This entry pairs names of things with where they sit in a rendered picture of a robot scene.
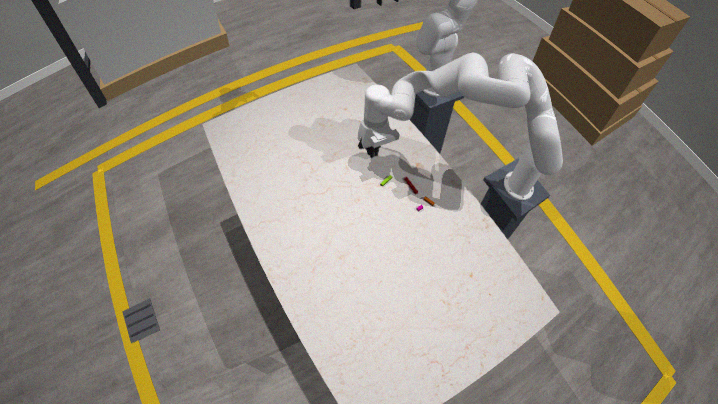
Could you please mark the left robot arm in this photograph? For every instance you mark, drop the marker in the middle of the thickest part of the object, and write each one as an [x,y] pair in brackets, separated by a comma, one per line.
[470,74]

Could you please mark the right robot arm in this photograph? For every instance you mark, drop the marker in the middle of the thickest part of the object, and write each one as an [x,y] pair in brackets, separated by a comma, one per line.
[437,26]

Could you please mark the lime green rod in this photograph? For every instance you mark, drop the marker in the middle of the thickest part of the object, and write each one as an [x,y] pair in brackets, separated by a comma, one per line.
[386,180]

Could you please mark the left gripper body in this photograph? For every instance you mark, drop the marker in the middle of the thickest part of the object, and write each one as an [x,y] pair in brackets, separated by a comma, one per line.
[365,133]

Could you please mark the dark red rectangular bar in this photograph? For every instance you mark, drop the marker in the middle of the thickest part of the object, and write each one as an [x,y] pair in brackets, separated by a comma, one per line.
[411,185]

